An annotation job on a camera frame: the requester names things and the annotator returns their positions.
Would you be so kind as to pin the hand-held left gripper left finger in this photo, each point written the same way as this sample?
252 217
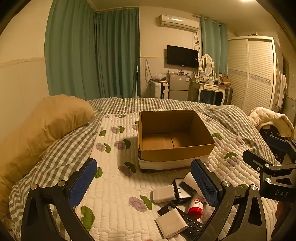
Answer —
83 183

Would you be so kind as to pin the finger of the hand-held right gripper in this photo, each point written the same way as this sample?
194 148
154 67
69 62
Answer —
278 142
256 160

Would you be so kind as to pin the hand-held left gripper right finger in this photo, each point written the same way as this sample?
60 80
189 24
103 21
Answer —
205 183

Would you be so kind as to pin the black rectangular box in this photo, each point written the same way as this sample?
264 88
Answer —
182 193

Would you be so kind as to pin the white bottle with red cap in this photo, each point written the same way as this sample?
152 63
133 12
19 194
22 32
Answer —
195 209

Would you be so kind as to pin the white plug charger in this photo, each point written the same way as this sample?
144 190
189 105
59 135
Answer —
163 195

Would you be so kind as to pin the black remote control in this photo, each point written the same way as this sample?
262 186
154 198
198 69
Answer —
193 228

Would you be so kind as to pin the rectangular card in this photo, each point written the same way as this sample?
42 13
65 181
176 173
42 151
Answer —
165 208

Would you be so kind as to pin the white power bank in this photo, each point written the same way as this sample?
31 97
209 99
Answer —
171 223

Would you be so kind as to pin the dark patterned chair cloth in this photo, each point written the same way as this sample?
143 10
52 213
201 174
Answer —
269 132

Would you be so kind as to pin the white puffer jacket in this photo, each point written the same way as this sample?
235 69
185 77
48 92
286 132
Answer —
270 117

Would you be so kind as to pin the white floral quilt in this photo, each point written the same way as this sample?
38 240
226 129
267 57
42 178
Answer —
115 185

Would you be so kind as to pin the hanging white towels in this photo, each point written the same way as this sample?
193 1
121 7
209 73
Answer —
281 88

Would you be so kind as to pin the dark suitcase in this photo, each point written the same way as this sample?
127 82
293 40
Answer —
227 96

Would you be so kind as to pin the tan pillow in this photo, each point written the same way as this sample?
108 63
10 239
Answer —
34 129

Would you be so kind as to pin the white louvred wardrobe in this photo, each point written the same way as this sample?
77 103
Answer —
252 74

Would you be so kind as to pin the small brown cardboard box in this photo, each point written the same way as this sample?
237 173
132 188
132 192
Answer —
225 80

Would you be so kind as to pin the white dressing table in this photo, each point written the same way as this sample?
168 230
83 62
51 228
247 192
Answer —
208 87

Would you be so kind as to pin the grey checkered duvet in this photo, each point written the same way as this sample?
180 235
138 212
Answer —
161 104

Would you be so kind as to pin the silver small fridge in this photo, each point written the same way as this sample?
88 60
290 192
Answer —
177 87

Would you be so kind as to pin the white suitcase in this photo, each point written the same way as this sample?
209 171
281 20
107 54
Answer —
158 90

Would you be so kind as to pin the oval white vanity mirror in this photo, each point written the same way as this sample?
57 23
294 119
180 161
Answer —
206 64

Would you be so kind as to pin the clear plastic bag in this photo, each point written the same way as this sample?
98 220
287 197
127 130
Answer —
160 77

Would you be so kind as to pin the green curtain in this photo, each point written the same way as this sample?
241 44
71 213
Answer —
212 46
118 55
71 51

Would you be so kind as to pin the white pole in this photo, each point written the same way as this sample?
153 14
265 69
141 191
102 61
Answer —
137 78

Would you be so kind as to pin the white air conditioner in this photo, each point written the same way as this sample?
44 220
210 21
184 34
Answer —
179 22

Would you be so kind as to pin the small picture frame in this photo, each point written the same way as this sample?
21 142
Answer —
202 74

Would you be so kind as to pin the black wall television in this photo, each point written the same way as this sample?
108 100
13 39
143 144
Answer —
182 56

